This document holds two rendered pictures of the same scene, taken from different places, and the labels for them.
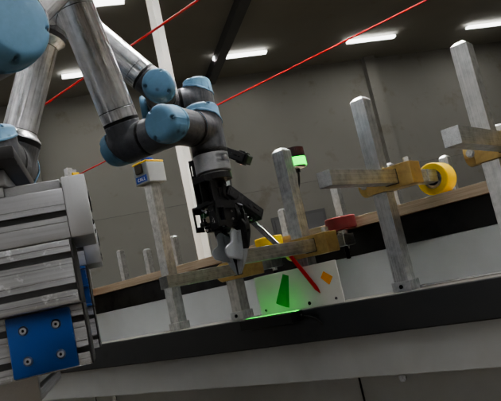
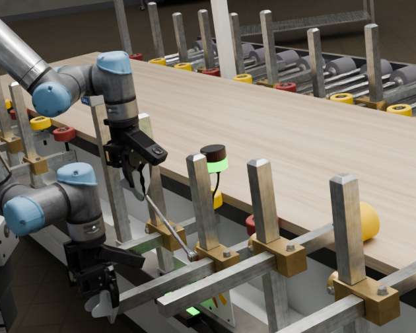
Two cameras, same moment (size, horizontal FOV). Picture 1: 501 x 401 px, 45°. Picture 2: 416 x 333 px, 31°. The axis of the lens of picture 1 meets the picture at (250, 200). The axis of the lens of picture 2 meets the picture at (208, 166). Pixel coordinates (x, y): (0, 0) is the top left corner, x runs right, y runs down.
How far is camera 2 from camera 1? 110 cm
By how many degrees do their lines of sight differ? 34
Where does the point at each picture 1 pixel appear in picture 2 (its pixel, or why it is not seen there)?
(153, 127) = (9, 222)
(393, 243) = (271, 310)
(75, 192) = not seen: outside the picture
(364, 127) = (256, 196)
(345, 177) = (188, 301)
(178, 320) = (122, 241)
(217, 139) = (85, 213)
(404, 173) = (282, 264)
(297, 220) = (204, 234)
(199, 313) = not seen: hidden behind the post
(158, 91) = (47, 113)
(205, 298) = (167, 197)
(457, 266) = not seen: hidden behind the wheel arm
